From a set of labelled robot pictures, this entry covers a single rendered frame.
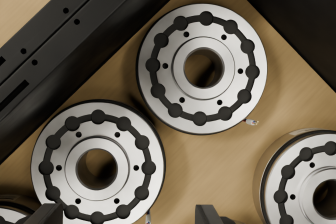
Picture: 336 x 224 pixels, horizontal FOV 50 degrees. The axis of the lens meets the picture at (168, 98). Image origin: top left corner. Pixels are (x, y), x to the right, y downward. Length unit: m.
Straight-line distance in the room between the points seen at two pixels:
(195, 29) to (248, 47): 0.04
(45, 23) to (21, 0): 0.12
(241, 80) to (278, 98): 0.05
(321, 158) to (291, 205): 0.04
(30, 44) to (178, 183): 0.17
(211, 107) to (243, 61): 0.04
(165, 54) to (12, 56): 0.11
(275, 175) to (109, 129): 0.13
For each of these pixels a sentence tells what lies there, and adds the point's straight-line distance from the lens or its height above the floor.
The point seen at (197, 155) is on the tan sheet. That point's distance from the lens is 0.31.
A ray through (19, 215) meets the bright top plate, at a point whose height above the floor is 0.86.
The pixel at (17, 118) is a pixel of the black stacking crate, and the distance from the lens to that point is 0.25.
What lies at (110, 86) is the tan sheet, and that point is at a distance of 0.31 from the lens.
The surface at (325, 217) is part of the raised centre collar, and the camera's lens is 0.32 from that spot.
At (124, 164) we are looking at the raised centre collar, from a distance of 0.27.
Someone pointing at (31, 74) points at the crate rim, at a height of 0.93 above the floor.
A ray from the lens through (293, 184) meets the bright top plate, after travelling 0.30.
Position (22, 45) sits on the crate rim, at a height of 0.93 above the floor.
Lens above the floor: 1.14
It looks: 87 degrees down
